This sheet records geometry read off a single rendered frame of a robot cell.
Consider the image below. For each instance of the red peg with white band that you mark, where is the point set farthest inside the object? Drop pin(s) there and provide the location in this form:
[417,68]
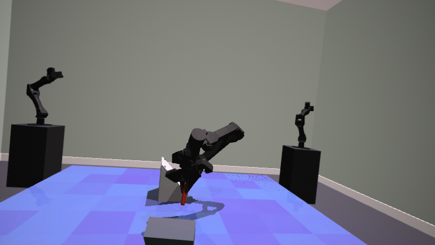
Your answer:
[183,196]

